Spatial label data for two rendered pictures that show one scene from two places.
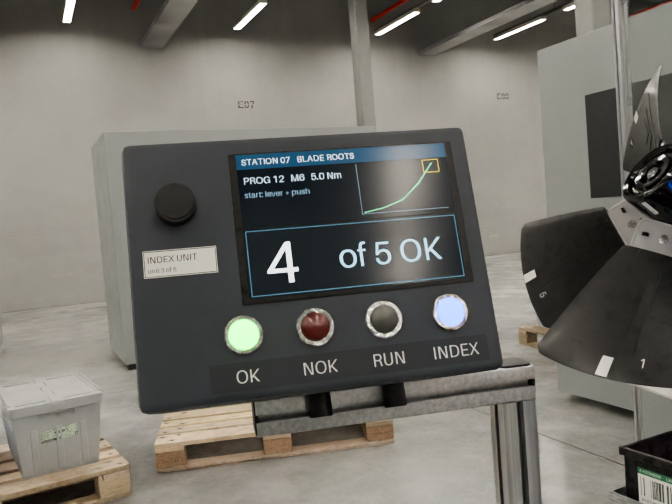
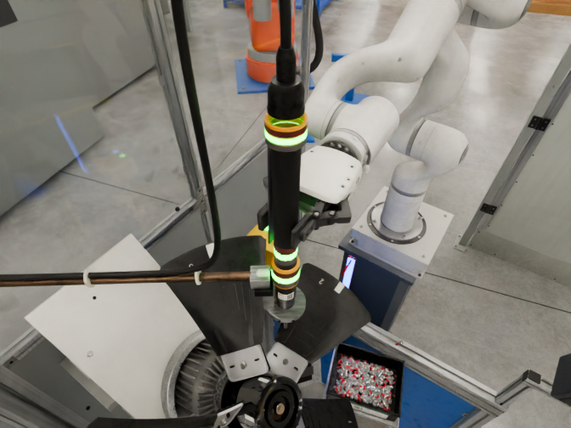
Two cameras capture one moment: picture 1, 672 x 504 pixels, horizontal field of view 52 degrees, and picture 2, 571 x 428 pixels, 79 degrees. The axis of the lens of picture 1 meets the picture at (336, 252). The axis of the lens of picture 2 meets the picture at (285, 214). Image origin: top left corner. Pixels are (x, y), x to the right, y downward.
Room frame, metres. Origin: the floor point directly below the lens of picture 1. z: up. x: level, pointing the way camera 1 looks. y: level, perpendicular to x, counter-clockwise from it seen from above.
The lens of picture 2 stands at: (1.26, -0.37, 1.99)
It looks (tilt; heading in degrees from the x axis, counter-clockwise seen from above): 46 degrees down; 224
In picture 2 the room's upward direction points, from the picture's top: straight up
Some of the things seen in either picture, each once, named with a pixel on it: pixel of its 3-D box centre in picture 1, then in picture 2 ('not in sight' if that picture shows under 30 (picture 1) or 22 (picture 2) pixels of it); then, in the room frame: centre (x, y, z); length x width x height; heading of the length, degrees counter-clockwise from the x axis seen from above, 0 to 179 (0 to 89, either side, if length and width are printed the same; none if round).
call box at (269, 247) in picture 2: not in sight; (271, 247); (0.75, -0.95, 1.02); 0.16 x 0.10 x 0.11; 101
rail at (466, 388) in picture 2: not in sight; (364, 331); (0.67, -0.56, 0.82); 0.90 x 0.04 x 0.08; 101
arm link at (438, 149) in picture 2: not in sight; (428, 160); (0.33, -0.67, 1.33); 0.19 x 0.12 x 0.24; 97
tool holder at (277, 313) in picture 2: not in sight; (279, 290); (1.05, -0.60, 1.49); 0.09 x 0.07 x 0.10; 136
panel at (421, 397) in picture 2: not in sight; (351, 370); (0.67, -0.56, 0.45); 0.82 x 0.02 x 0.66; 101
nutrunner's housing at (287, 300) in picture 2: not in sight; (285, 226); (1.04, -0.59, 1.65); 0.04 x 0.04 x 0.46
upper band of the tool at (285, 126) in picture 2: not in sight; (285, 130); (1.04, -0.59, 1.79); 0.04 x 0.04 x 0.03
